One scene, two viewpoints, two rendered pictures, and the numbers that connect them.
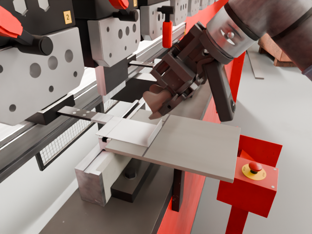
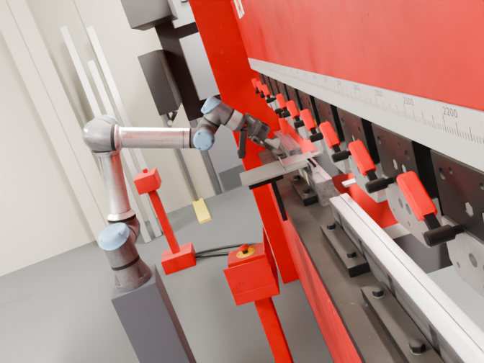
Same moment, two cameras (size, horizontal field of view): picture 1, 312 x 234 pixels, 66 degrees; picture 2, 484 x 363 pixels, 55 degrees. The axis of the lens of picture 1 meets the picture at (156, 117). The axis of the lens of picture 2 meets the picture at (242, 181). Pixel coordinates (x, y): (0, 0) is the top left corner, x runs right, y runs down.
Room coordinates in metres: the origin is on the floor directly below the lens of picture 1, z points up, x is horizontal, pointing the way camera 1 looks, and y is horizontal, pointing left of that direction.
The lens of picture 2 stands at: (2.11, -0.79, 1.53)
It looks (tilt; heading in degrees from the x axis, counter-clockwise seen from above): 17 degrees down; 160
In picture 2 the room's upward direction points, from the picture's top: 19 degrees counter-clockwise
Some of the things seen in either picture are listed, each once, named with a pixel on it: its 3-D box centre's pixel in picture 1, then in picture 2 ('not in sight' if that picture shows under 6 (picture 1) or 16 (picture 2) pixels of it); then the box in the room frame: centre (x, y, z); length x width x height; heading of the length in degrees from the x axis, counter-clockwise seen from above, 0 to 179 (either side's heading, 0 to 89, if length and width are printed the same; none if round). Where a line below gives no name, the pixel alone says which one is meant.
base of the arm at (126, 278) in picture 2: not in sight; (129, 270); (0.31, -0.70, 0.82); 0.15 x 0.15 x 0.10
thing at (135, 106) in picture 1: (125, 122); (309, 162); (0.53, 0.08, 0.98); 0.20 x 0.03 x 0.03; 159
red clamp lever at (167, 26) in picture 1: (165, 27); (283, 120); (0.62, -0.02, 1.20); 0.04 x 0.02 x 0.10; 69
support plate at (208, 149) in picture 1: (176, 138); (271, 169); (0.44, -0.05, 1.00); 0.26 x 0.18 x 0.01; 69
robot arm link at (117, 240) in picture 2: not in sight; (117, 243); (0.30, -0.70, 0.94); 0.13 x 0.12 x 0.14; 158
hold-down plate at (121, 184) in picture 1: (147, 154); (302, 189); (0.51, 0.02, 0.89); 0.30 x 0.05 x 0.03; 159
